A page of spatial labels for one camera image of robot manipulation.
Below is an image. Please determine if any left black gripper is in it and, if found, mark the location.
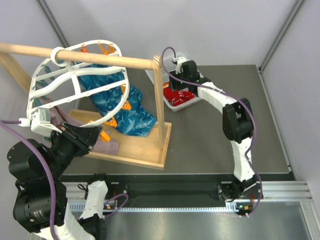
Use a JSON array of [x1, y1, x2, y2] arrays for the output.
[[42, 118, 102, 177]]

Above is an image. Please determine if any white round clip hanger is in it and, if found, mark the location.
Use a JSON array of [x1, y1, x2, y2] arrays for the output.
[[26, 40, 130, 127]]

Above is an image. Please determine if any red christmas sock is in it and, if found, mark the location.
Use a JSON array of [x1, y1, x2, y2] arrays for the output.
[[172, 90, 195, 106], [163, 83, 177, 107]]

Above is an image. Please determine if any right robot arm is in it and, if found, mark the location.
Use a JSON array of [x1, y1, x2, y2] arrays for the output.
[[168, 57, 257, 202]]

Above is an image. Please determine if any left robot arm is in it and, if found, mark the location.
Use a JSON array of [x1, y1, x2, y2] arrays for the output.
[[7, 122, 114, 240]]

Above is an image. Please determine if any orange clothes peg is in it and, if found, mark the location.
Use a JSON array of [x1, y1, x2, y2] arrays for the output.
[[121, 84, 132, 110], [99, 130, 111, 142], [104, 116, 118, 127]]

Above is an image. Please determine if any mauve grey cloth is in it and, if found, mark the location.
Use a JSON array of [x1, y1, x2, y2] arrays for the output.
[[50, 106, 119, 156]]

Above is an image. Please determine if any blue leaf-pattern cloth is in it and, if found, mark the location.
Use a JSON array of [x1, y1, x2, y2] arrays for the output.
[[78, 71, 157, 137]]

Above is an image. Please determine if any teal clothes peg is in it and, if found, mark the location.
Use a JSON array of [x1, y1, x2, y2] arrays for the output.
[[33, 96, 47, 107]]

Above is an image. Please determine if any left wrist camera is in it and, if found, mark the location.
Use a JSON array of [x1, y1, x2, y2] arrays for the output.
[[18, 107, 62, 137]]

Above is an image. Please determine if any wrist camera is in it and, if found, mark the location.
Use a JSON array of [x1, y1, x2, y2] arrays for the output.
[[172, 56, 187, 74], [18, 107, 62, 137]]

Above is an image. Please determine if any wooden hanging rack frame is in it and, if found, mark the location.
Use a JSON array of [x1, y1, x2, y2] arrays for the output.
[[0, 43, 172, 170]]

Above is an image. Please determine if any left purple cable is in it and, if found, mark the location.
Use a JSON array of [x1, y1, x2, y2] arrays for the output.
[[0, 119, 63, 240]]

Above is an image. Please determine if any purple cable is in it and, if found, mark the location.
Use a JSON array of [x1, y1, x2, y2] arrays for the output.
[[161, 46, 263, 218], [0, 119, 63, 240]]

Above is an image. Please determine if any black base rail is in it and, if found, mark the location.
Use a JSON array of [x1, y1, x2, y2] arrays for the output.
[[56, 173, 266, 208]]

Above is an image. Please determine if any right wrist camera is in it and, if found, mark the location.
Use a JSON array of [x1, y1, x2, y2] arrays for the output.
[[172, 56, 187, 74]]

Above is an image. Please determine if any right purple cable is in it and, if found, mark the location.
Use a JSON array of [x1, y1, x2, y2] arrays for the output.
[[161, 46, 263, 218]]

